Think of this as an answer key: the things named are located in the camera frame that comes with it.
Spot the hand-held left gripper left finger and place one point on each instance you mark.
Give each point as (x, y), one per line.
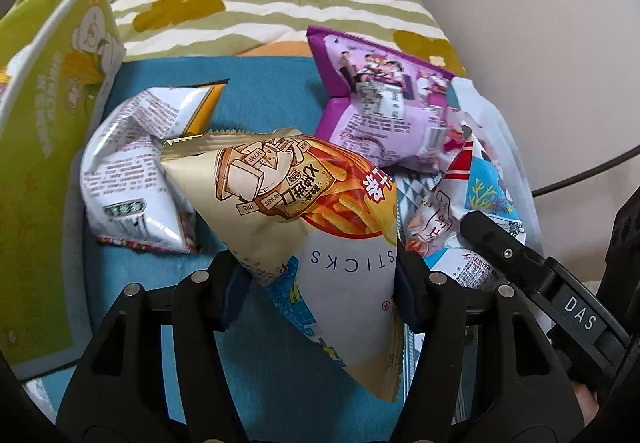
(234, 290)

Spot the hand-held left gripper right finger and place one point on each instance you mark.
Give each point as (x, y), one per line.
(407, 295)

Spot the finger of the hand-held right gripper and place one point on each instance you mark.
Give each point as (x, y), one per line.
(505, 253)

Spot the white blue coral print packet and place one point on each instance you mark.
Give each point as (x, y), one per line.
(480, 188)

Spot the beige orange stick snack packet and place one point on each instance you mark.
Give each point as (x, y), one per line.
(300, 203)

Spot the green cardboard box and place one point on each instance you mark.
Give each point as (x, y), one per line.
(40, 173)

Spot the person's right hand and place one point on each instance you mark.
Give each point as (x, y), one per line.
(586, 405)

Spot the white plastic sheet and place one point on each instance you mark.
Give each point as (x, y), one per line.
(500, 133)

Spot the white snack packet black text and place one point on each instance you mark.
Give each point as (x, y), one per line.
(135, 158)

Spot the purple snack packet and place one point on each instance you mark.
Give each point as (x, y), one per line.
(380, 98)

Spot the blue patterned tablecloth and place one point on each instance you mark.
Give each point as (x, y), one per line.
(270, 93)

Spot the floral striped blanket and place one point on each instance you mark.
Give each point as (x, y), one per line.
(225, 8)

